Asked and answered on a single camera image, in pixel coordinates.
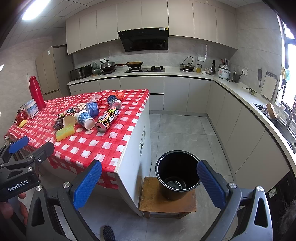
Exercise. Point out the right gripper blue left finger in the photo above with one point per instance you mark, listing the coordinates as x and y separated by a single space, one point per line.
75 196

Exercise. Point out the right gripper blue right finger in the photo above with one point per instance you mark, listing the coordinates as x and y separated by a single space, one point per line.
225 196

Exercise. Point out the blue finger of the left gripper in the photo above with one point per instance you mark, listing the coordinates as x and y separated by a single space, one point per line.
11 148
42 153

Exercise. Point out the yellow green sponge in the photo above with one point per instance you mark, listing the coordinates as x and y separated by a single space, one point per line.
64 132

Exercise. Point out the steel wool scrubber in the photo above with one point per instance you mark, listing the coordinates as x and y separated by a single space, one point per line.
58 124

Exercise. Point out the red white paper cup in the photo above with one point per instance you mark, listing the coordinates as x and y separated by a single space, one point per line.
68 120

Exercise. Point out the colourful juice can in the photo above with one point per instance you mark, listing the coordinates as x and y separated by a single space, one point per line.
70 111

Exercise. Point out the blue white paper cup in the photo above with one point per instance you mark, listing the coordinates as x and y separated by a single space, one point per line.
84 119

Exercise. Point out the white red milk carton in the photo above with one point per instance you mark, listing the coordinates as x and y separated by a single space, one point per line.
79 107

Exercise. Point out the blue soda can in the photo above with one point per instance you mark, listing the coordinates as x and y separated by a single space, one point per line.
113 101

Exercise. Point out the orange plastic bag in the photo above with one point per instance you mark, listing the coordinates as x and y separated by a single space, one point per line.
120 95

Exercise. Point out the clear plastic bag bundle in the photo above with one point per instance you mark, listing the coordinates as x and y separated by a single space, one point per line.
97 98

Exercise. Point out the black trash bucket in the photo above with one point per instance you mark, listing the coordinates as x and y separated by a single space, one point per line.
177 174

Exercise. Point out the kitchen cleaver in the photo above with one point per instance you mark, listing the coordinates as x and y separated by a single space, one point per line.
259 77

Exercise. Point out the person's left hand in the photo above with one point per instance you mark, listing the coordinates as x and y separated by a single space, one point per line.
7 211

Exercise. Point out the small yellow object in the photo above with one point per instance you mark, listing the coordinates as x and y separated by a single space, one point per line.
22 123

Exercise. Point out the white plastic tub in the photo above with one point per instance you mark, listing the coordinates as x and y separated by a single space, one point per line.
31 108

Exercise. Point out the black shoe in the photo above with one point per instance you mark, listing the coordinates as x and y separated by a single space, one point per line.
108 234

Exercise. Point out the red checkered tablecloth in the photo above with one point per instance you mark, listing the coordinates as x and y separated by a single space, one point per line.
75 152

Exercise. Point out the red thermos bottle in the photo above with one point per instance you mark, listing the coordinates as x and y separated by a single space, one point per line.
36 93

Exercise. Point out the small wooden stool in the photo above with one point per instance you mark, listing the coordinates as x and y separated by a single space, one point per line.
153 204

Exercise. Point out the beige refrigerator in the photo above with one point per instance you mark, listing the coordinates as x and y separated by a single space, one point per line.
53 69

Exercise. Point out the black microwave oven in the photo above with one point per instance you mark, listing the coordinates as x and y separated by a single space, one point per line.
82 72

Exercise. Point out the green ceramic jar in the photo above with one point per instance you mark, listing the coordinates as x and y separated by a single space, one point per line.
95 69

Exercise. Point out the sink faucet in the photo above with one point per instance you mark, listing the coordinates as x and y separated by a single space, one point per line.
290 117

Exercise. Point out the lidded black wok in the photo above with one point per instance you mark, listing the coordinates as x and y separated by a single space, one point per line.
108 66

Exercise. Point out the white cutting board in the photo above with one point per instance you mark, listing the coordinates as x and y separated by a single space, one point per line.
269 85

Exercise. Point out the utensil holder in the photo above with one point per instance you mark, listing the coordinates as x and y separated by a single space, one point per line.
236 76

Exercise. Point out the frying pan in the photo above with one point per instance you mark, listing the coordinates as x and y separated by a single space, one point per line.
134 64

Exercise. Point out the gas stove top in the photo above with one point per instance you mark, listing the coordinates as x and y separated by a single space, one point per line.
151 69

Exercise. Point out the white rice cooker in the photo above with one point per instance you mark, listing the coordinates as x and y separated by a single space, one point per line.
223 71

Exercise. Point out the dark glass bottle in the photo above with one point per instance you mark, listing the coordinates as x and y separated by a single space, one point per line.
213 68

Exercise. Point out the kettle on stand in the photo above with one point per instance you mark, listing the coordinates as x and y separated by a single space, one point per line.
187 64

